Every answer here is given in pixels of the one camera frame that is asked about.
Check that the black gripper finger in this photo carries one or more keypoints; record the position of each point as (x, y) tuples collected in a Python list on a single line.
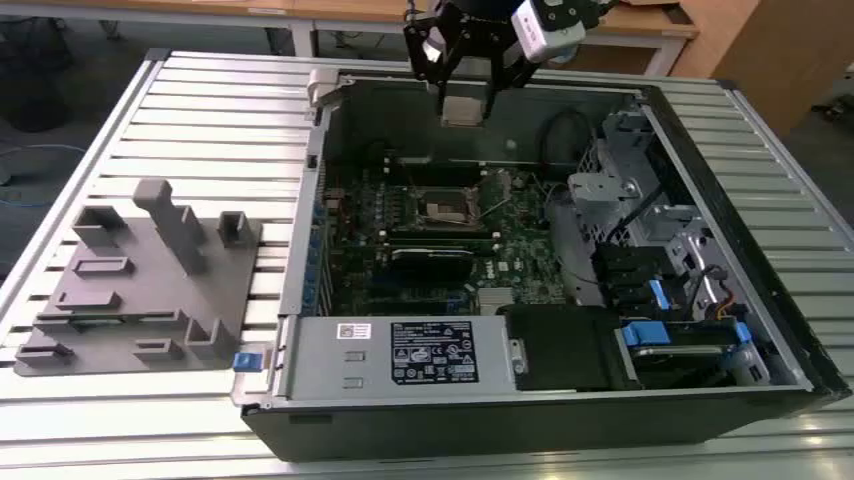
[(429, 72), (509, 75)]

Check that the silver CPU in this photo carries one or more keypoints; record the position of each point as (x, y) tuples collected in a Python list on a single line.
[(461, 111)]

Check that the CPU socket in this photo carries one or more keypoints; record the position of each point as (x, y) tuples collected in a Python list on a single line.
[(445, 212)]

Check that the black RAM slot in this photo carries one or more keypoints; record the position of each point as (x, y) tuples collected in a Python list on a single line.
[(440, 233)]

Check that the metal drive cage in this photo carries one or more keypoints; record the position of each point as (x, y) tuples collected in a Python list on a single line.
[(600, 190)]

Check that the green motherboard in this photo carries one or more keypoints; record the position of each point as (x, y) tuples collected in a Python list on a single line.
[(527, 260)]

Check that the black graphics card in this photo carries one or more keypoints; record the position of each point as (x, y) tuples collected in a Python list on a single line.
[(429, 272)]

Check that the wooden cabinet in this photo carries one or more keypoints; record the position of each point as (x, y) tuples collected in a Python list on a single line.
[(787, 50)]

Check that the silver chipset heatsink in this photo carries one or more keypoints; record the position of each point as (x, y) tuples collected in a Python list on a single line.
[(496, 296)]

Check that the blue disk bay tab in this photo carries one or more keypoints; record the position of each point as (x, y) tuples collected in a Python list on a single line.
[(657, 295)]

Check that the office chair base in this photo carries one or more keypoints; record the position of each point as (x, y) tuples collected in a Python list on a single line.
[(836, 107)]

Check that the hard disk in blue carrier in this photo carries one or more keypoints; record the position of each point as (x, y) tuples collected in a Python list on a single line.
[(643, 334)]

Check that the black mesh basket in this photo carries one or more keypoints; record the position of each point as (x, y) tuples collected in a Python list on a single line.
[(40, 50)]

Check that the black round bin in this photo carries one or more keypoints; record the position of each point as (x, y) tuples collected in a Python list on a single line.
[(36, 100)]

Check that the grey parts rack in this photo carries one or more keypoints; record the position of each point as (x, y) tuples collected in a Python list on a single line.
[(153, 300)]

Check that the silver power supply unit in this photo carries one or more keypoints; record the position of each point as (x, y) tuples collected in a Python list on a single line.
[(320, 370)]

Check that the blue plastic clip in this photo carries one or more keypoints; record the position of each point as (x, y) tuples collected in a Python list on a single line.
[(740, 334)]

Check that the blue case latch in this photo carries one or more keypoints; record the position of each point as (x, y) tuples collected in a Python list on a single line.
[(248, 362)]

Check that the green RAM stick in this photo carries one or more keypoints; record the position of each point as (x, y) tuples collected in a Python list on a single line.
[(100, 320)]

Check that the black PC case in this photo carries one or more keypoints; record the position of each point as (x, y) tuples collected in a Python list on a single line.
[(533, 430)]

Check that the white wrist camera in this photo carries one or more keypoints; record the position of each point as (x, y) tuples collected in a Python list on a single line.
[(543, 35)]

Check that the wooden desk white frame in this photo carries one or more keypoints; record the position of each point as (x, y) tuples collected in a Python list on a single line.
[(653, 30)]

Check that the wooden desk grey frame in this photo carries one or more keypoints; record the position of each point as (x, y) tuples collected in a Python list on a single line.
[(133, 4)]

